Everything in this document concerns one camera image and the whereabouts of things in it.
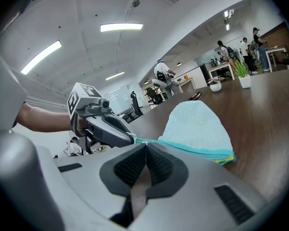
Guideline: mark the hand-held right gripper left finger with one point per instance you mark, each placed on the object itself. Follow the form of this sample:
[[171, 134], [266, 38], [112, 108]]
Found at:
[[86, 172]]

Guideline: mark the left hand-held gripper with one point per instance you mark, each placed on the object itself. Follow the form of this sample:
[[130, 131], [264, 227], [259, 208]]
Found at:
[[79, 97]]

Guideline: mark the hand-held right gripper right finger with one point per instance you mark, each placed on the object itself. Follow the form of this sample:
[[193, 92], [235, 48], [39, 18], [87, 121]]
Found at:
[[195, 189]]

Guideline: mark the light blue pencil pouch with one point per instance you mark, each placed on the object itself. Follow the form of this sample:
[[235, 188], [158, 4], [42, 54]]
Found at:
[[195, 126]]

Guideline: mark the black high-back office chair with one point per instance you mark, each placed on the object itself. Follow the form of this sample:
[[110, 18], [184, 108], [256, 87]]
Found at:
[[136, 102]]

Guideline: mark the long ceiling light panel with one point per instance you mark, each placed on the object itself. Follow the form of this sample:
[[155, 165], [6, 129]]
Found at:
[[41, 56], [115, 76], [121, 27]]

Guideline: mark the black swivel chair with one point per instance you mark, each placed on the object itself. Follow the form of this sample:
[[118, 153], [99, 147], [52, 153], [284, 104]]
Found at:
[[155, 96]]

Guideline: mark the black backpack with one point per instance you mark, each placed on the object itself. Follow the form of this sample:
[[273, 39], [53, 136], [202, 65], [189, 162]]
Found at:
[[160, 75]]

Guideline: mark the long wooden top desk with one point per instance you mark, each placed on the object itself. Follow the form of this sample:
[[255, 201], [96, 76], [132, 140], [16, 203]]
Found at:
[[185, 80]]

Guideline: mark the orange drink bottle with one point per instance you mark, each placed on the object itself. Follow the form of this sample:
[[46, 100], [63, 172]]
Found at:
[[185, 76]]

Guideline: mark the white partition panel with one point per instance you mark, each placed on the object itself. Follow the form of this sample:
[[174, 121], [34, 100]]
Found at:
[[197, 77]]

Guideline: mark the pink plant in white pot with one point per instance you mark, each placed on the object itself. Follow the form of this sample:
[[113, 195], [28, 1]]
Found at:
[[215, 86]]

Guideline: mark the green plant in white pot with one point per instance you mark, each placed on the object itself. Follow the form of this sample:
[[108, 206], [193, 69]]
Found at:
[[245, 80]]

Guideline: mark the wooden top white desk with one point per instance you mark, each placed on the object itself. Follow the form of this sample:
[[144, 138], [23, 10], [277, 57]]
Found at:
[[221, 66]]

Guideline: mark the round ceiling detector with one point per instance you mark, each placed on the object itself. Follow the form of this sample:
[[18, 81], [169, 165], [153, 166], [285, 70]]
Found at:
[[135, 3]]

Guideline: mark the bright square ceiling lights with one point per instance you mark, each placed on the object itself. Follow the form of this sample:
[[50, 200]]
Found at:
[[227, 27]]

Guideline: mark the small grey gripper camera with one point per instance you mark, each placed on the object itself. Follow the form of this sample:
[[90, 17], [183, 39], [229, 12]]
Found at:
[[98, 106]]

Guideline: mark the white wall poster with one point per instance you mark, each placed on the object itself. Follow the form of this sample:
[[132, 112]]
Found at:
[[126, 97]]

